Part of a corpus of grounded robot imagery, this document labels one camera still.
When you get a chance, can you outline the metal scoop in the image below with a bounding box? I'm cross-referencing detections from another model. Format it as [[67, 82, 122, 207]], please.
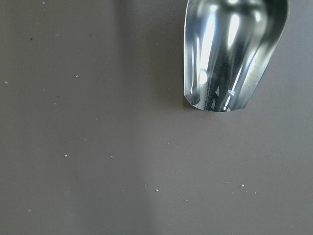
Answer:
[[183, 0, 290, 112]]

